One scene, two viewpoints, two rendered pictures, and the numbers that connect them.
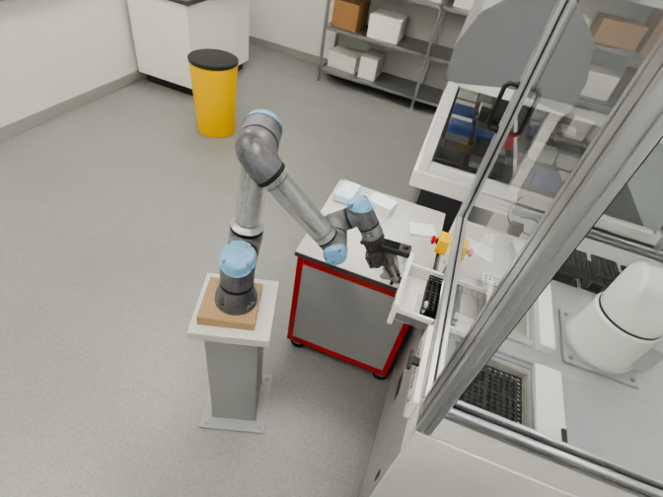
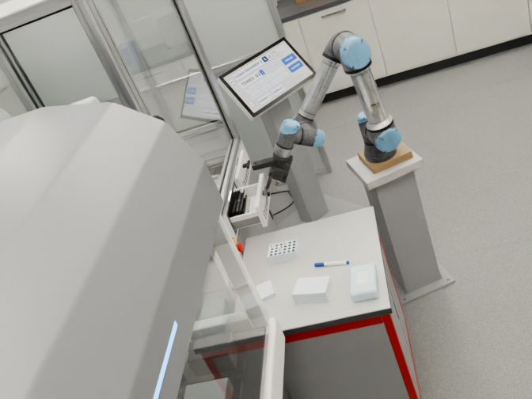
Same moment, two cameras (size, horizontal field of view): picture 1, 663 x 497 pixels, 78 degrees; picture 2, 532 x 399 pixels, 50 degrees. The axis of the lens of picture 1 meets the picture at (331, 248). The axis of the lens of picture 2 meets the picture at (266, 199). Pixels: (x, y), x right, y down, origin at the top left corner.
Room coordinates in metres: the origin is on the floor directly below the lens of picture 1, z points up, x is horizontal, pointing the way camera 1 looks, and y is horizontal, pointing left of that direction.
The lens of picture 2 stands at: (3.30, -0.11, 2.12)
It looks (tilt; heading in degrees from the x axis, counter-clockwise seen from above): 29 degrees down; 184
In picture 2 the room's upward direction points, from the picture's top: 23 degrees counter-clockwise
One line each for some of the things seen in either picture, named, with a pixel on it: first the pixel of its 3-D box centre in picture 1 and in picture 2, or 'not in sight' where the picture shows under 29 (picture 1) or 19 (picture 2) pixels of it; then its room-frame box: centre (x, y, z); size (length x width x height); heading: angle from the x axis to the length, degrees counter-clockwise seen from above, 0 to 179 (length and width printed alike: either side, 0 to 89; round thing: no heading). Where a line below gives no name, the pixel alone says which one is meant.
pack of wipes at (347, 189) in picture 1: (347, 191); (363, 282); (1.72, -0.02, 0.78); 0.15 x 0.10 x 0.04; 166
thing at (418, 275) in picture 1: (454, 308); (221, 212); (1.02, -0.49, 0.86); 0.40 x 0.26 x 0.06; 79
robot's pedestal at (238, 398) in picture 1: (237, 359); (400, 222); (0.91, 0.30, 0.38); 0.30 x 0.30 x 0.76; 6
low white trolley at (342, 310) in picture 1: (361, 283); (334, 335); (1.50, -0.20, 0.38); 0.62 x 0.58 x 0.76; 169
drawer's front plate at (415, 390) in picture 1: (418, 369); (243, 172); (0.73, -0.35, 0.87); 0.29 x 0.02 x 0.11; 169
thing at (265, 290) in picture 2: (421, 230); (257, 294); (1.56, -0.41, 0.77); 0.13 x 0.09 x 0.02; 95
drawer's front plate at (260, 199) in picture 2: (401, 286); (263, 199); (1.06, -0.28, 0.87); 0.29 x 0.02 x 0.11; 169
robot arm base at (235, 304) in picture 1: (236, 289); (378, 145); (0.91, 0.30, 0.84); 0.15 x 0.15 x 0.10
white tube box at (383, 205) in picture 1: (381, 204); (313, 290); (1.67, -0.20, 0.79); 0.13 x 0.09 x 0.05; 65
